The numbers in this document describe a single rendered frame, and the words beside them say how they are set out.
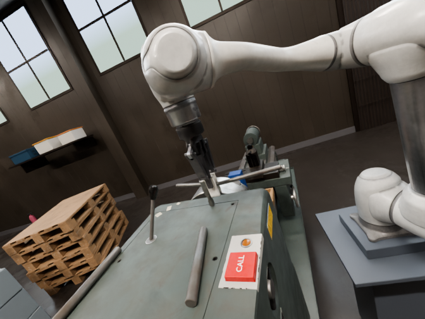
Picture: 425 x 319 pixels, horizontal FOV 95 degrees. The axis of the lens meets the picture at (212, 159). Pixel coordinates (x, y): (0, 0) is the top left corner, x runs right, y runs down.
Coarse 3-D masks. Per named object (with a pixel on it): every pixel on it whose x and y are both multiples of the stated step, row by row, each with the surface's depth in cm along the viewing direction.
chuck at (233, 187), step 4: (220, 180) 88; (224, 184) 85; (228, 184) 85; (232, 184) 86; (236, 184) 86; (240, 184) 88; (200, 188) 90; (228, 188) 83; (232, 188) 83; (236, 188) 84; (240, 188) 85; (244, 188) 87; (248, 188) 89; (196, 192) 90
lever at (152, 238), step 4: (152, 200) 61; (152, 204) 61; (152, 208) 61; (152, 212) 61; (152, 216) 61; (152, 220) 61; (152, 224) 61; (152, 228) 61; (152, 232) 61; (152, 236) 60; (156, 236) 61; (148, 240) 61; (152, 240) 60
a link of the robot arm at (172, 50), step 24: (168, 24) 28; (144, 48) 30; (168, 48) 28; (192, 48) 28; (216, 48) 35; (240, 48) 37; (264, 48) 43; (288, 48) 54; (312, 48) 55; (336, 48) 55; (144, 72) 34; (168, 72) 29; (192, 72) 30; (216, 72) 36; (168, 96) 38
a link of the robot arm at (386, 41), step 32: (416, 0) 39; (384, 32) 45; (416, 32) 40; (384, 64) 48; (416, 64) 44; (416, 96) 48; (416, 128) 52; (416, 160) 56; (416, 192) 62; (416, 224) 64
